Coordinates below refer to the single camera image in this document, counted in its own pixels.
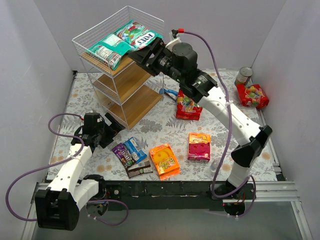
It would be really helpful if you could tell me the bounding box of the green Fox's mint candy bag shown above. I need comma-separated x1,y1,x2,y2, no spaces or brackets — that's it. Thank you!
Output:
114,20,163,53

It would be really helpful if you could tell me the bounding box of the teal mint candy bag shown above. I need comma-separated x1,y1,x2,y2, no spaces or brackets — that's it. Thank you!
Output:
87,33,136,70

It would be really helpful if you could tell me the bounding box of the red fruit candy bag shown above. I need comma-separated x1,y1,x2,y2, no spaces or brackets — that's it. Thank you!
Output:
175,89,203,121

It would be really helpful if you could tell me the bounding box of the red fruit candy bag corner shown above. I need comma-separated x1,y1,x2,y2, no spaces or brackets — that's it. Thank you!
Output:
236,84,270,109

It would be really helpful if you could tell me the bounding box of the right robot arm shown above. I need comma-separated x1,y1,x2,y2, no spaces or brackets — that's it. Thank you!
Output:
129,37,272,198

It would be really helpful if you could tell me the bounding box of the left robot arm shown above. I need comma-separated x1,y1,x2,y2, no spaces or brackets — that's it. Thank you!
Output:
34,112,125,231

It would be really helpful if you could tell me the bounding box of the purple M&M's candy bag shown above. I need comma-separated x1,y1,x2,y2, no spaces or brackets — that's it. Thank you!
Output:
112,143,137,169

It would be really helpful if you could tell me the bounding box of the blue candy wrapper near shelf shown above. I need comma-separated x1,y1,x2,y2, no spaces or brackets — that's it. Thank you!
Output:
159,88,178,102

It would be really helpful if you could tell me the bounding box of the blue candy bar wrapper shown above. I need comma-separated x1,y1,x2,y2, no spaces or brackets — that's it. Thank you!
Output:
124,137,147,163

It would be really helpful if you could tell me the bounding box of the brown chocolate bar wrapper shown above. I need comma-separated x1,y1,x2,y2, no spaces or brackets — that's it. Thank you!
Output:
126,160,153,179

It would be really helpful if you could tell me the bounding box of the orange Scrub Daddy box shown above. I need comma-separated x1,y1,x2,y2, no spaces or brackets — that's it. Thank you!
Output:
149,143,181,181

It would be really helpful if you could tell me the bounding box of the metal tin can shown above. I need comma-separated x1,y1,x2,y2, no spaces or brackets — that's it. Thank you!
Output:
234,66,253,86

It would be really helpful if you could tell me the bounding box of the pink Scrub Daddy box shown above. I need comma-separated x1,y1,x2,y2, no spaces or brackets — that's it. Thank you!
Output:
187,132,211,162

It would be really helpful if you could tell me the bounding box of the clear plastic bottle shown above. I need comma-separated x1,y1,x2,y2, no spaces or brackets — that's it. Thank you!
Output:
209,157,221,172

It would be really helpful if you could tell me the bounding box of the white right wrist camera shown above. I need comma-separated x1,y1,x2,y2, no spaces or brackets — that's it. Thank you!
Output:
165,29,181,51

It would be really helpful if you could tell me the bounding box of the white wire wooden shelf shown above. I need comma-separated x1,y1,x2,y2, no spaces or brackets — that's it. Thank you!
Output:
72,5,164,130

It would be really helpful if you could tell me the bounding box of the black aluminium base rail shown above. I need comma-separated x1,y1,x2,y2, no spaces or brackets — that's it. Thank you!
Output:
32,178,301,213

